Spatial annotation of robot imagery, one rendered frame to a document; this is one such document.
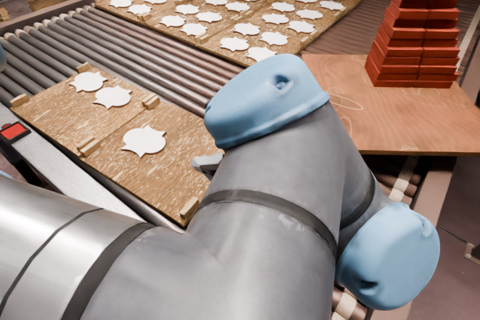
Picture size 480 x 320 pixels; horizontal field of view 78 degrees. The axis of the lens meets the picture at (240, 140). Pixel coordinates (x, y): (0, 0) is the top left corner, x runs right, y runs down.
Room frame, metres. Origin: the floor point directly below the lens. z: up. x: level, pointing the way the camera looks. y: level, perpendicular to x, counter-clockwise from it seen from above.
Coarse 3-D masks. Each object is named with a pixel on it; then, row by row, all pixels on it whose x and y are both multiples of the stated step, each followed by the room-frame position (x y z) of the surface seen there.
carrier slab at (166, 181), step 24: (144, 120) 0.77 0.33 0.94; (168, 120) 0.77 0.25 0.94; (192, 120) 0.77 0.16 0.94; (120, 144) 0.65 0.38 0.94; (168, 144) 0.65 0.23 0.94; (192, 144) 0.65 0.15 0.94; (96, 168) 0.56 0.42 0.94; (120, 168) 0.56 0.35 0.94; (144, 168) 0.56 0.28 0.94; (168, 168) 0.56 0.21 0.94; (192, 168) 0.56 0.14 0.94; (144, 192) 0.47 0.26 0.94; (168, 192) 0.47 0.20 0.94; (192, 192) 0.47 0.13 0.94; (168, 216) 0.40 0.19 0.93
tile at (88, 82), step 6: (90, 72) 1.05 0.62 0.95; (78, 78) 1.01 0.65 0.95; (84, 78) 1.01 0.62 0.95; (90, 78) 1.01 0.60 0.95; (96, 78) 1.01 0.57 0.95; (102, 78) 1.01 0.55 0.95; (72, 84) 0.97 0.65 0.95; (78, 84) 0.97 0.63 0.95; (84, 84) 0.97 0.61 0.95; (90, 84) 0.97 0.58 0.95; (96, 84) 0.97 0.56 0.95; (102, 84) 0.97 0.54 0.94; (78, 90) 0.93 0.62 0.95; (84, 90) 0.93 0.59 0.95; (90, 90) 0.93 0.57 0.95; (96, 90) 0.94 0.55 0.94
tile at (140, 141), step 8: (144, 128) 0.72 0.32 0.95; (128, 136) 0.68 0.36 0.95; (136, 136) 0.68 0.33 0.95; (144, 136) 0.68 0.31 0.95; (152, 136) 0.68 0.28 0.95; (160, 136) 0.68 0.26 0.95; (128, 144) 0.64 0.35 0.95; (136, 144) 0.64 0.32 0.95; (144, 144) 0.64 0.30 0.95; (152, 144) 0.64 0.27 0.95; (160, 144) 0.64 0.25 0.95; (136, 152) 0.61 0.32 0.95; (144, 152) 0.61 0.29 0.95; (152, 152) 0.61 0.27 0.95
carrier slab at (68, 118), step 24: (96, 72) 1.07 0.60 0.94; (48, 96) 0.90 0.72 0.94; (72, 96) 0.90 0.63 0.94; (144, 96) 0.90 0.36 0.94; (24, 120) 0.78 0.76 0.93; (48, 120) 0.77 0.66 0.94; (72, 120) 0.77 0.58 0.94; (96, 120) 0.77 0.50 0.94; (120, 120) 0.77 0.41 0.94; (72, 144) 0.65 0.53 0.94
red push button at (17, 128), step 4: (16, 124) 0.76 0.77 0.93; (12, 128) 0.74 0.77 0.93; (16, 128) 0.74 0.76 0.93; (20, 128) 0.74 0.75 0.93; (4, 132) 0.72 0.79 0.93; (8, 132) 0.72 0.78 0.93; (12, 132) 0.72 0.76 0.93; (16, 132) 0.72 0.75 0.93; (20, 132) 0.72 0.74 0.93; (4, 136) 0.70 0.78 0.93; (8, 136) 0.70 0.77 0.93; (12, 136) 0.70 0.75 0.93
